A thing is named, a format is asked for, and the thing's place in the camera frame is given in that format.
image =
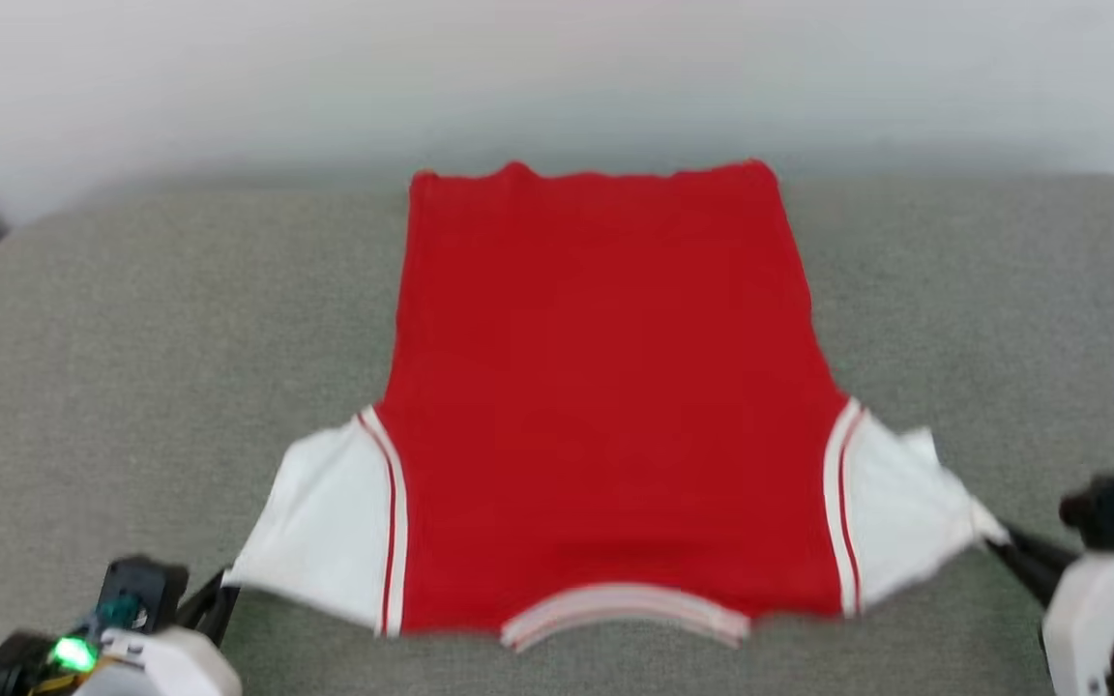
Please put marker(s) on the grey fabric sofa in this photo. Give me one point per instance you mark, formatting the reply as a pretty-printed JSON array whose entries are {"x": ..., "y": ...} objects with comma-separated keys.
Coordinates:
[{"x": 131, "y": 338}]

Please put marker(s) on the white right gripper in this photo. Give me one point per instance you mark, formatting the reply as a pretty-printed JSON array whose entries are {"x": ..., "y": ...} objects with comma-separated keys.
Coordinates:
[{"x": 1089, "y": 619}]

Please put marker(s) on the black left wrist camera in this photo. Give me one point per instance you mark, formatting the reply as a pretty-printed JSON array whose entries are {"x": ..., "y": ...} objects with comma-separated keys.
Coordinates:
[{"x": 141, "y": 590}]

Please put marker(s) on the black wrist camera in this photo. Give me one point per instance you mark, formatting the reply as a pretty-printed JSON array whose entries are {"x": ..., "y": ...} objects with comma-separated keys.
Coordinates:
[
  {"x": 141, "y": 590},
  {"x": 1103, "y": 507}
]

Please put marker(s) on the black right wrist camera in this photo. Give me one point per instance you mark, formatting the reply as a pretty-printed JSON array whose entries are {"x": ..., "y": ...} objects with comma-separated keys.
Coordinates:
[{"x": 1103, "y": 507}]

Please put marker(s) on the red white sports jersey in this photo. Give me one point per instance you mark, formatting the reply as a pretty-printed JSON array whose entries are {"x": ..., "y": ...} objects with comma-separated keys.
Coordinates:
[{"x": 605, "y": 387}]

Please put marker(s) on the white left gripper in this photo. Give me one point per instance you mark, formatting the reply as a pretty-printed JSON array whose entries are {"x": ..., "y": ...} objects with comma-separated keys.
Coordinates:
[{"x": 161, "y": 667}]

